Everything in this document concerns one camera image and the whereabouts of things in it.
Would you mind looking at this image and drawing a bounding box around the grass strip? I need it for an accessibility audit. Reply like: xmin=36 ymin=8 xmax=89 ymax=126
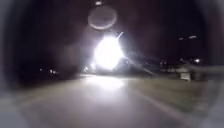
xmin=124 ymin=77 xmax=214 ymax=118

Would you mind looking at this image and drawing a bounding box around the street lamp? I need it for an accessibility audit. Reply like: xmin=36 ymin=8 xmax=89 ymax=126
xmin=93 ymin=31 xmax=126 ymax=73

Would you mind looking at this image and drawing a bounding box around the grey asphalt road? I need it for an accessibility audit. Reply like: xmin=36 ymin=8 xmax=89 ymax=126
xmin=6 ymin=74 xmax=201 ymax=128

